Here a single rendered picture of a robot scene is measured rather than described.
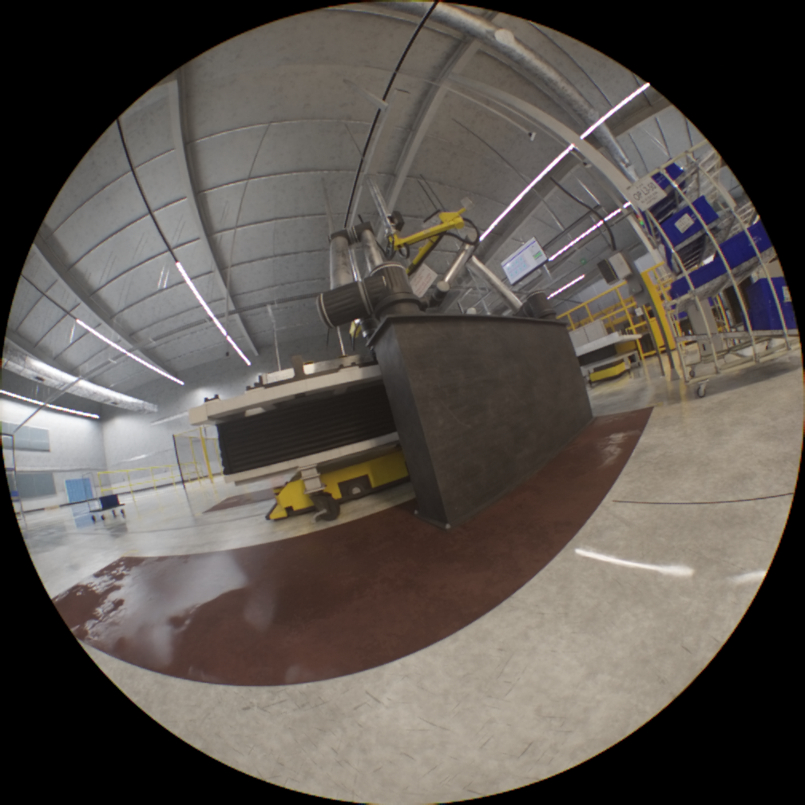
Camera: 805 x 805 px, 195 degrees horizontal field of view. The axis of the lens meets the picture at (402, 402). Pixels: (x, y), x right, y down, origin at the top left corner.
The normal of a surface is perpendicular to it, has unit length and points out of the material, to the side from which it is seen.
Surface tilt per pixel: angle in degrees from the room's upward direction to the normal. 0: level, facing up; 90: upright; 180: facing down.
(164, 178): 176
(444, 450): 90
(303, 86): 176
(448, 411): 90
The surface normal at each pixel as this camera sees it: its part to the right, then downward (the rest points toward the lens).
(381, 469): 0.33, -0.17
